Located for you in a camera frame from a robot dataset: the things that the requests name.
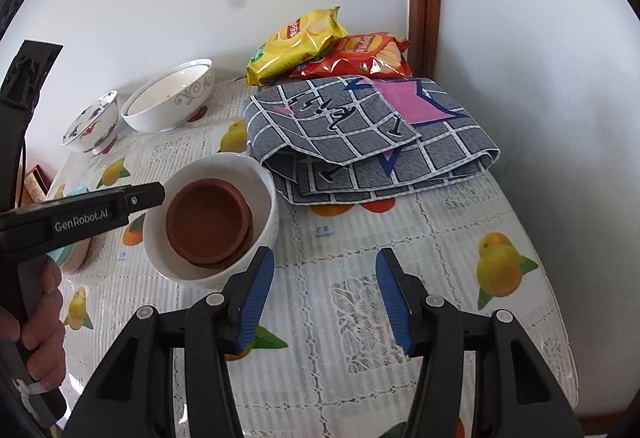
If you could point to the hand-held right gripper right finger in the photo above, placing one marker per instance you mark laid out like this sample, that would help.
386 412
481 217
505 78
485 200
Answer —
395 303

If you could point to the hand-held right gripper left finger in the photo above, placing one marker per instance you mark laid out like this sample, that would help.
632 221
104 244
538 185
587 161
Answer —
257 298

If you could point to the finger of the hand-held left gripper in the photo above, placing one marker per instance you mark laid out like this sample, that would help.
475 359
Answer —
100 213

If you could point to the light blue plate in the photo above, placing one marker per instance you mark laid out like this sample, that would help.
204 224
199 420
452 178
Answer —
62 254

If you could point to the brown bowl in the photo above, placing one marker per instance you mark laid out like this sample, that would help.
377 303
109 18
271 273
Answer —
205 218
246 243

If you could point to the person's left hand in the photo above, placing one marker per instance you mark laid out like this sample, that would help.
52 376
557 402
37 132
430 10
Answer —
45 343

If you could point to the pale pink plate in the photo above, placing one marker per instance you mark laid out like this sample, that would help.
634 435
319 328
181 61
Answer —
80 259

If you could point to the fruit print lace tablecloth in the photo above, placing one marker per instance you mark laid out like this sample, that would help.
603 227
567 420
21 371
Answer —
340 243

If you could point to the blue patterned white bowl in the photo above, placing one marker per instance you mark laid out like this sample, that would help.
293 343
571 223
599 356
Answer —
95 128

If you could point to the white bowl with grey scrolls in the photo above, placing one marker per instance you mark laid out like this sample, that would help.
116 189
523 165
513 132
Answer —
187 114

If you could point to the grey checked cloth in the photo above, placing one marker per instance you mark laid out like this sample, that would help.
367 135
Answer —
350 128

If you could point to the red chip bag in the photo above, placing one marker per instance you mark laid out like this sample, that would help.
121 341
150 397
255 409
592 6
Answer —
360 53

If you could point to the yellow chip bag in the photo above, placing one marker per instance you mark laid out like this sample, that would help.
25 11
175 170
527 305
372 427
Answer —
295 38

